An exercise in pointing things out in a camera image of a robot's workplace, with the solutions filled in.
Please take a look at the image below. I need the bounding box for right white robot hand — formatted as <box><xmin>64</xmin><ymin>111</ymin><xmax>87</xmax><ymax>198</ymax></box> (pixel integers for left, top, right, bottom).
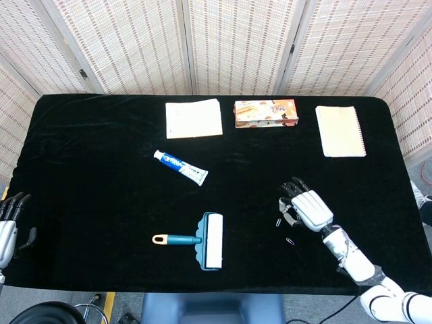
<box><xmin>277</xmin><ymin>176</ymin><xmax>335</xmax><ymax>233</ymax></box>

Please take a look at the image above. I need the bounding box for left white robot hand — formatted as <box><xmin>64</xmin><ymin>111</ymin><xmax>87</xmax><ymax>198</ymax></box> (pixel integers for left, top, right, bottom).
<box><xmin>0</xmin><ymin>191</ymin><xmax>37</xmax><ymax>270</ymax></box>

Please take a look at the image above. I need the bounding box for cream paper pad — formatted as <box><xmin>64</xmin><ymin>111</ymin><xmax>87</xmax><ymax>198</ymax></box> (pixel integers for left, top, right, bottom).
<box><xmin>165</xmin><ymin>98</ymin><xmax>224</xmax><ymax>140</ymax></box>

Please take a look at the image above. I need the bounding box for cream spiral notebook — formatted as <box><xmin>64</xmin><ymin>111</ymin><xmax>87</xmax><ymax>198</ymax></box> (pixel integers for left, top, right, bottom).
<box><xmin>315</xmin><ymin>105</ymin><xmax>368</xmax><ymax>158</ymax></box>

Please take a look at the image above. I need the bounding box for black round stool seat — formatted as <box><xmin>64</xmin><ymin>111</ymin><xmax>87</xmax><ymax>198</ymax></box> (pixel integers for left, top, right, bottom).
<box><xmin>9</xmin><ymin>300</ymin><xmax>87</xmax><ymax>324</ymax></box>

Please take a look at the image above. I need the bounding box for teal lint roller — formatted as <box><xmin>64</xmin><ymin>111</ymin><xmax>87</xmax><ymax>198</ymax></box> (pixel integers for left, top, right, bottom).
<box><xmin>151</xmin><ymin>211</ymin><xmax>224</xmax><ymax>272</ymax></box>

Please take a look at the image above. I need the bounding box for orange snack box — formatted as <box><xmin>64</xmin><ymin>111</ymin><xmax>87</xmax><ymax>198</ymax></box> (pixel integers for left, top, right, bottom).
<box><xmin>233</xmin><ymin>98</ymin><xmax>300</xmax><ymax>130</ymax></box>

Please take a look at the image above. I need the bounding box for white sneaker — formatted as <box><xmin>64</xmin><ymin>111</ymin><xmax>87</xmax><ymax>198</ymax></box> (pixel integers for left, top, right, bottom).
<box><xmin>410</xmin><ymin>180</ymin><xmax>432</xmax><ymax>227</ymax></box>

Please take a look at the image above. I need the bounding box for black velvet tablecloth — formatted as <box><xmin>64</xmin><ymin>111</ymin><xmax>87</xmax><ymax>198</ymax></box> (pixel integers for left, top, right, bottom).
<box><xmin>5</xmin><ymin>93</ymin><xmax>427</xmax><ymax>298</ymax></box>

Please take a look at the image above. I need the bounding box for blue white toothpaste tube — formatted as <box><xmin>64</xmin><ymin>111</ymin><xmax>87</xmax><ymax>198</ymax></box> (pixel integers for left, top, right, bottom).
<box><xmin>153</xmin><ymin>149</ymin><xmax>209</xmax><ymax>186</ymax></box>

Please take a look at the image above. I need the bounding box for blue padded seat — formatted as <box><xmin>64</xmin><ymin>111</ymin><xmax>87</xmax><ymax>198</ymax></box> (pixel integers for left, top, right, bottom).
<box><xmin>140</xmin><ymin>292</ymin><xmax>286</xmax><ymax>324</ymax></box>

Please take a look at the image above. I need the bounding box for woven folding screen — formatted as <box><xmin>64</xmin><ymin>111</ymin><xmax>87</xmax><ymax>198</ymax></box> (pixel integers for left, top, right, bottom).
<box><xmin>0</xmin><ymin>0</ymin><xmax>432</xmax><ymax>185</ymax></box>

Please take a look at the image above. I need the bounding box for black cable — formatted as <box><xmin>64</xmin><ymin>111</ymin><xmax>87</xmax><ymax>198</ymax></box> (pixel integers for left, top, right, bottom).
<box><xmin>286</xmin><ymin>294</ymin><xmax>360</xmax><ymax>324</ymax></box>

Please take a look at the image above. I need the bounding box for chrome stool ring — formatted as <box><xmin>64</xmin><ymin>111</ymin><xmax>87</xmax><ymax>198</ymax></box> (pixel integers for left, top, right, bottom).
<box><xmin>73</xmin><ymin>292</ymin><xmax>109</xmax><ymax>324</ymax></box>

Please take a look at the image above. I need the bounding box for red cable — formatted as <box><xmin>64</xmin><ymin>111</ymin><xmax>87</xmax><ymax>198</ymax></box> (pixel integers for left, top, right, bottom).
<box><xmin>419</xmin><ymin>160</ymin><xmax>432</xmax><ymax>186</ymax></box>

